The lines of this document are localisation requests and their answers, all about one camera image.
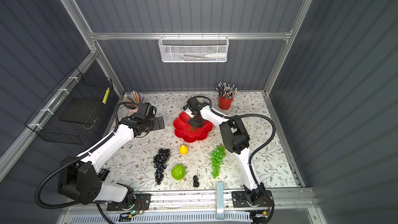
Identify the small dark grape cluster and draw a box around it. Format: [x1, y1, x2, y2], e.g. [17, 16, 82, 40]
[193, 175, 200, 188]

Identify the pens bundle in red cup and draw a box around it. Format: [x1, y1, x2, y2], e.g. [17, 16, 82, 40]
[216, 82, 237, 100]

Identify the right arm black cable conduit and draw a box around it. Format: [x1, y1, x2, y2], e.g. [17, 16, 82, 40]
[192, 95, 277, 190]

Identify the green fake custard apple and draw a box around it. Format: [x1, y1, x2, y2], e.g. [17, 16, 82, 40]
[172, 164, 186, 180]

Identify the light blue rail bracket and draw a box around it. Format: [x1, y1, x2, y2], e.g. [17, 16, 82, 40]
[215, 182, 224, 220]

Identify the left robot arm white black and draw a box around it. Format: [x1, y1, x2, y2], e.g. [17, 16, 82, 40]
[58, 103, 164, 208]

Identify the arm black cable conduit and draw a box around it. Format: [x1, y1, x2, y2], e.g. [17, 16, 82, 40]
[34, 101, 141, 209]
[192, 95, 277, 190]

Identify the red pen cup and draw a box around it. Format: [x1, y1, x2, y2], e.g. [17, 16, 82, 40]
[218, 96, 233, 111]

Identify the yellow tag on basket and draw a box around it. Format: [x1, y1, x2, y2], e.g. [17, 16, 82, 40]
[102, 87, 110, 104]

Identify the green fake grape bunch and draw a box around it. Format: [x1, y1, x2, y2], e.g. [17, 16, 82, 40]
[210, 145, 226, 178]

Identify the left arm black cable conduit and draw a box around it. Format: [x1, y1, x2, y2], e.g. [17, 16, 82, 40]
[34, 101, 141, 209]

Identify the black wire wall basket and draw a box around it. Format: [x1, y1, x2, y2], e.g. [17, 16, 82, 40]
[25, 70, 118, 145]

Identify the dark purple fake grape bunch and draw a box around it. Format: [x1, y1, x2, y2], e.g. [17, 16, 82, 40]
[153, 148, 171, 185]

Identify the red flower-shaped fruit bowl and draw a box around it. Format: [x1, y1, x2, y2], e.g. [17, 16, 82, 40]
[173, 112, 213, 143]

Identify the white wire mesh basket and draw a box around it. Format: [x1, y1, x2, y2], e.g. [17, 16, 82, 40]
[158, 35, 230, 63]

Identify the pink pencil cup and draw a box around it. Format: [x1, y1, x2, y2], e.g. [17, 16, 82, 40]
[129, 108, 138, 115]

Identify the yellow fake pear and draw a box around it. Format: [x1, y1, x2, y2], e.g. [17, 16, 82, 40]
[179, 144, 189, 155]

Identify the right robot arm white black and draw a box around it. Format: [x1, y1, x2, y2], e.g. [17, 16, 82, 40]
[183, 96, 276, 208]

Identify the coloured pencils bundle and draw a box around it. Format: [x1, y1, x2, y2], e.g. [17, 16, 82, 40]
[122, 91, 144, 110]

